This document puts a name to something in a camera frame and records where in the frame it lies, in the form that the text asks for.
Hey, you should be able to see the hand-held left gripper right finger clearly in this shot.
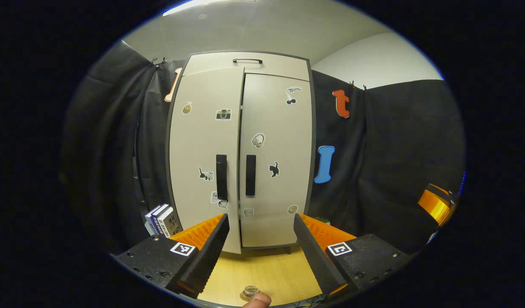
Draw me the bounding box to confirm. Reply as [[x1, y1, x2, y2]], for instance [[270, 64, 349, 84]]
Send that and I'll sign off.
[[293, 213, 413, 298]]

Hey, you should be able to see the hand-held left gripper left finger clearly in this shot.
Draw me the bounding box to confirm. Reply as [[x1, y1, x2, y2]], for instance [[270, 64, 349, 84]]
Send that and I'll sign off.
[[111, 213, 230, 299]]

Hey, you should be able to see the clear plastic bottle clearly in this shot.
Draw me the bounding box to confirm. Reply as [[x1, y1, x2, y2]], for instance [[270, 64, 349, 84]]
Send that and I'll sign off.
[[239, 285, 260, 302]]

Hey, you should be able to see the white cabinet door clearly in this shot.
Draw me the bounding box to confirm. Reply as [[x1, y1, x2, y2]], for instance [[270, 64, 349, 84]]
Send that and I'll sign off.
[[168, 68, 245, 254], [238, 73, 314, 249]]

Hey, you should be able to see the white cabinet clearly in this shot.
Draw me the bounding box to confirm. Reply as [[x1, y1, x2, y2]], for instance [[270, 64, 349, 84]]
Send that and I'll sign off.
[[165, 50, 318, 255]]

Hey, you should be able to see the black backdrop cloth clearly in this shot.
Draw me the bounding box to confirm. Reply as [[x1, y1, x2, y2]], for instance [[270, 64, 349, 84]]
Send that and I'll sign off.
[[62, 41, 466, 257]]

